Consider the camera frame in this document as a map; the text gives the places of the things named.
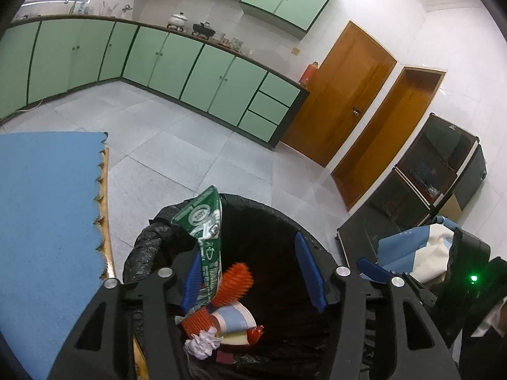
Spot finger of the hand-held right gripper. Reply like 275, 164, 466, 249
356, 258, 437, 308

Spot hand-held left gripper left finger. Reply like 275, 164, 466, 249
48, 251, 203, 380

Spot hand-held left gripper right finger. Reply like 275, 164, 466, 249
295, 231, 462, 380

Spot red foam fruit net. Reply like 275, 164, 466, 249
182, 307, 217, 335

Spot orange scrub brush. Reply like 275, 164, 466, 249
214, 262, 254, 308

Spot black-bagged trash bin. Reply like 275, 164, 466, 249
123, 193, 350, 380

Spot blue and white paper cup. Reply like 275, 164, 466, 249
209, 301, 258, 335

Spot white tissue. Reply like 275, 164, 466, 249
184, 327, 225, 359

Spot green printed packet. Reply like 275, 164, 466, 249
170, 185, 223, 306

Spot pale yellow sponge block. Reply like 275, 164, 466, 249
220, 330, 250, 347

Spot red printed packet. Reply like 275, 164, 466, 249
247, 324, 266, 345

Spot person's right forearm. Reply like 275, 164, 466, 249
455, 303, 507, 380

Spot blue and white cloth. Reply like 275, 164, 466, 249
376, 215, 456, 284

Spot black glass-front cabinet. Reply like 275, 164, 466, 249
335, 112, 487, 270

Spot plain wooden door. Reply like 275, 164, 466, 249
330, 66, 448, 213

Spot blue scalloped table mat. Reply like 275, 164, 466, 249
0, 131, 110, 373

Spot red thermos flask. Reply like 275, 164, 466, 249
299, 61, 319, 86

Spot green base kitchen cabinets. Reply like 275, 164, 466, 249
0, 14, 312, 152

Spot white cooking pot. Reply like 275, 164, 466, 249
167, 11, 188, 31

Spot wooden door with handle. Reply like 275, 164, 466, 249
279, 20, 398, 168

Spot white floor cable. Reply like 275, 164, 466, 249
0, 98, 45, 124

